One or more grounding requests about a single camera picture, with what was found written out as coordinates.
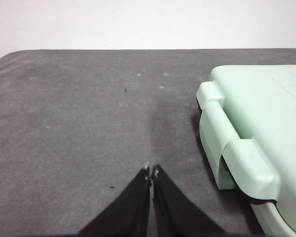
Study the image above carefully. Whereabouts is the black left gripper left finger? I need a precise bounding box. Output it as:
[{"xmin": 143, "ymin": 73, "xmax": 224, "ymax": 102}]
[{"xmin": 77, "ymin": 167, "xmax": 151, "ymax": 237}]

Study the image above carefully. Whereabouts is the mint green hinged grill cover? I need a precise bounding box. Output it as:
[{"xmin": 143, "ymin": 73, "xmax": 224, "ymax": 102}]
[{"xmin": 196, "ymin": 64, "xmax": 296, "ymax": 205}]

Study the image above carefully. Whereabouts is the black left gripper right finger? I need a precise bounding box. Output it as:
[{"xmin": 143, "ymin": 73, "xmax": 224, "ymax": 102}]
[{"xmin": 151, "ymin": 163, "xmax": 227, "ymax": 237}]

